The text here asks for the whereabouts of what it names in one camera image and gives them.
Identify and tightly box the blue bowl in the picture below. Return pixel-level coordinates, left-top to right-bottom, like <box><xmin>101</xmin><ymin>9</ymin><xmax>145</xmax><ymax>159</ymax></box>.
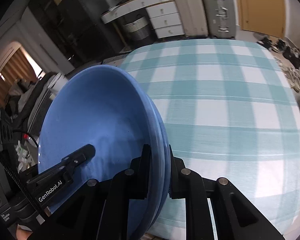
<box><xmin>37</xmin><ymin>64</ymin><xmax>166</xmax><ymax>239</ymax></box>
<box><xmin>128</xmin><ymin>71</ymin><xmax>171</xmax><ymax>239</ymax></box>

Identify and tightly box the blue bowl front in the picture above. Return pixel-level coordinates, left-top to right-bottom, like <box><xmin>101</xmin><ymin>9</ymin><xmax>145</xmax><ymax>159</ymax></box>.
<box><xmin>128</xmin><ymin>71</ymin><xmax>171</xmax><ymax>239</ymax></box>

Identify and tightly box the person's left hand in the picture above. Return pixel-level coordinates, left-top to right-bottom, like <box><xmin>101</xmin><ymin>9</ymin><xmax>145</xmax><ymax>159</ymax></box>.
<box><xmin>16</xmin><ymin>229</ymin><xmax>32</xmax><ymax>240</ymax></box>

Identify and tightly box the white electric kettle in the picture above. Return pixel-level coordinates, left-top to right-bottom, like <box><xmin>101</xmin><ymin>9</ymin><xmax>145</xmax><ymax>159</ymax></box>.
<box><xmin>48</xmin><ymin>73</ymin><xmax>69</xmax><ymax>94</ymax></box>

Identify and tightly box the teal checked tablecloth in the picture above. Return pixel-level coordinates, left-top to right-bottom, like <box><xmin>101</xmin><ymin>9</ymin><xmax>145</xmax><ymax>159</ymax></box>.
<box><xmin>121</xmin><ymin>39</ymin><xmax>300</xmax><ymax>236</ymax></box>

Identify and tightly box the black refrigerator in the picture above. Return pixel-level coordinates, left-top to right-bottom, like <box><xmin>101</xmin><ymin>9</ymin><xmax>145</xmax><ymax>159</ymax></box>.
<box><xmin>58</xmin><ymin>0</ymin><xmax>124</xmax><ymax>62</ymax></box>

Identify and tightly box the woven laundry basket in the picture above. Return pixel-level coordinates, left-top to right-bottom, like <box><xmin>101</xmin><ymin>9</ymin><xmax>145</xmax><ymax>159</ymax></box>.
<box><xmin>123</xmin><ymin>16</ymin><xmax>151</xmax><ymax>41</ymax></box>

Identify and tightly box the white drawer desk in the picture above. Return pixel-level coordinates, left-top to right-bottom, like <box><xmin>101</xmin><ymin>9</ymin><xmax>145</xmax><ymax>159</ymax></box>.
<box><xmin>101</xmin><ymin>0</ymin><xmax>184</xmax><ymax>38</ymax></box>

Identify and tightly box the silver hard suitcase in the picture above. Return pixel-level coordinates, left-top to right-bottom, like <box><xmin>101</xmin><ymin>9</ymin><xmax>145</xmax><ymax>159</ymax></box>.
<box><xmin>203</xmin><ymin>0</ymin><xmax>236</xmax><ymax>39</ymax></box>

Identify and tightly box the wooden door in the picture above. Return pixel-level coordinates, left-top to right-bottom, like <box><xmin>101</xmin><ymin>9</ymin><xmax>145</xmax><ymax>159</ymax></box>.
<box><xmin>237</xmin><ymin>0</ymin><xmax>286</xmax><ymax>38</ymax></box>

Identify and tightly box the beige hard suitcase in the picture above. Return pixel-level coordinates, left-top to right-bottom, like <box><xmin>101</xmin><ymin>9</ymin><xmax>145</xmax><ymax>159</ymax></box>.
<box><xmin>174</xmin><ymin>0</ymin><xmax>209</xmax><ymax>37</ymax></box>

